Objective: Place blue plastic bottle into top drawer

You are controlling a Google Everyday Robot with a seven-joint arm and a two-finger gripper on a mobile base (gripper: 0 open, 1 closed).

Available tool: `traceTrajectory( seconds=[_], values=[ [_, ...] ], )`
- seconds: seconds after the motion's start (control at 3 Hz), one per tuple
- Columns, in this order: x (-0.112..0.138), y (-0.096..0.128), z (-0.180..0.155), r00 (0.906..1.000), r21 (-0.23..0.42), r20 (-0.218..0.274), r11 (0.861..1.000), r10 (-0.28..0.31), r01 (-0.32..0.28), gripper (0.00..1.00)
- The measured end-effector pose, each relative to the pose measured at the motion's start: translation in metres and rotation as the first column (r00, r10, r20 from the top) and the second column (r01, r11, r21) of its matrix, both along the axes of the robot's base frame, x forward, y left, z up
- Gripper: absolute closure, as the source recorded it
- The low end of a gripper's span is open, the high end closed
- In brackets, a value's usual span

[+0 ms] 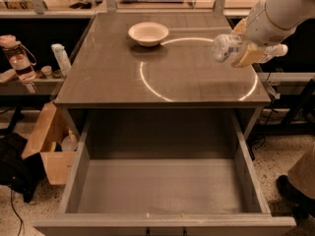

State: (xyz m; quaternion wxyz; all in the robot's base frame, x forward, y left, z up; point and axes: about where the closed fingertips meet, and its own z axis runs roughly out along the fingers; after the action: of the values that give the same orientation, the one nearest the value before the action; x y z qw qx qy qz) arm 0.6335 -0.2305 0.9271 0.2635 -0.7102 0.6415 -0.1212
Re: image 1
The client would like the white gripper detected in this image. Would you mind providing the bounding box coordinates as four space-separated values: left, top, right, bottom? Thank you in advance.
231 0 285 68

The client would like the clear plastic water bottle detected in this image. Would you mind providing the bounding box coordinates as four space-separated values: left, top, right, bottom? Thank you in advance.
212 34 288 63

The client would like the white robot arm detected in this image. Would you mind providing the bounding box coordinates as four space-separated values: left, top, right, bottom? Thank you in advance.
232 0 315 67

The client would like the grey cabinet with top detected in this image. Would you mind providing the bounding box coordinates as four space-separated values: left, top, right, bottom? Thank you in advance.
56 12 270 159

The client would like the open grey top drawer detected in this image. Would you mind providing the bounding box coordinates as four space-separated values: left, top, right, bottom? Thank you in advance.
32 108 297 236

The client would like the white bottle on shelf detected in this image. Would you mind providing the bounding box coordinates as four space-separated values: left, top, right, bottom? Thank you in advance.
51 43 71 77

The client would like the pink lidded drink bottle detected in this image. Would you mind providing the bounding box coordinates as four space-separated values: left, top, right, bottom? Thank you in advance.
0 34 36 82

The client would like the white paper bowl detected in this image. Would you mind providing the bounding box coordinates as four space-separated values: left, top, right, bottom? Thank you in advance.
128 22 169 47

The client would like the beige trouser leg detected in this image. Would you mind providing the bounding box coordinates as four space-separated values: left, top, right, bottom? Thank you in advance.
287 145 315 200

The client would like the black shoe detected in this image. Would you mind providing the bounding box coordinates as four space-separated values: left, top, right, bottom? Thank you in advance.
276 175 315 221

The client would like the small jar on shelf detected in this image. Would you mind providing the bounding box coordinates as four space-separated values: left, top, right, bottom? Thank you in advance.
41 66 52 79

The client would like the open cardboard box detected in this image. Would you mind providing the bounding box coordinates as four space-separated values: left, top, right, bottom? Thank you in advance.
22 102 77 185

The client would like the black bag on floor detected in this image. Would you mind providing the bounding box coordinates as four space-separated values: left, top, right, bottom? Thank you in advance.
0 133 46 203

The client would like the black drawer handle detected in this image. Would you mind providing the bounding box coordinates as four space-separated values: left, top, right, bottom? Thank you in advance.
145 227 187 236

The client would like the black floor cable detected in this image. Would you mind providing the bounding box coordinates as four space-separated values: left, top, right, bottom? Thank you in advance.
10 189 26 236

